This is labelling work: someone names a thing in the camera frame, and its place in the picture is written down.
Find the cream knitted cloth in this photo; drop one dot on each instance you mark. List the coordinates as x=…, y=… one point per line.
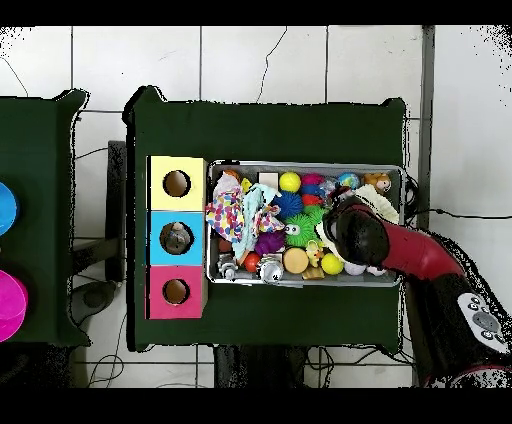
x=380, y=202

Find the pink bowl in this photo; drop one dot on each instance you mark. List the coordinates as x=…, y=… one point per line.
x=10, y=304

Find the colourful spotted cloth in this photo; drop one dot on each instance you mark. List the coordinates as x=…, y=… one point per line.
x=226, y=214

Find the dark green table cloth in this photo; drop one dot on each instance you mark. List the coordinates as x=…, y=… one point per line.
x=40, y=140
x=260, y=132

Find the blue spiky ball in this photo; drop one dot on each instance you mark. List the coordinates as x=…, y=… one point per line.
x=288, y=204

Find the light teal cloth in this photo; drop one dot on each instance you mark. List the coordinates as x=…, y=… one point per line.
x=252, y=208

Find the crushed silver metal can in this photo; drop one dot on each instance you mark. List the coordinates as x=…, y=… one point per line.
x=271, y=270

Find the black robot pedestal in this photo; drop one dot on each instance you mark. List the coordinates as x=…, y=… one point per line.
x=260, y=368

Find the globe print ball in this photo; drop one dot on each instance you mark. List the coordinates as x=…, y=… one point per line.
x=349, y=180

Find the yellow ball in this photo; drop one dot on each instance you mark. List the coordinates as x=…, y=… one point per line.
x=290, y=182

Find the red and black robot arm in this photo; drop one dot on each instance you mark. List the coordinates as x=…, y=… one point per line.
x=420, y=256

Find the crushed bottle with blue label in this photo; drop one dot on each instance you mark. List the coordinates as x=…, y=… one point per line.
x=176, y=238

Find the wooden box with three holes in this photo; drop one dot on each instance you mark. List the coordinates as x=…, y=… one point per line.
x=192, y=192

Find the blue bowl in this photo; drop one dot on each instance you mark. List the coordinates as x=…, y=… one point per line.
x=7, y=208

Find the black stand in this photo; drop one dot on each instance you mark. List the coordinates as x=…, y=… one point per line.
x=116, y=200

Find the clear plastic bottle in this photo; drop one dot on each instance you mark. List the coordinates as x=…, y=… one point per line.
x=328, y=186

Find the shallow clear mesh bin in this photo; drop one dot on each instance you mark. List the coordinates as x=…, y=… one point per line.
x=248, y=170

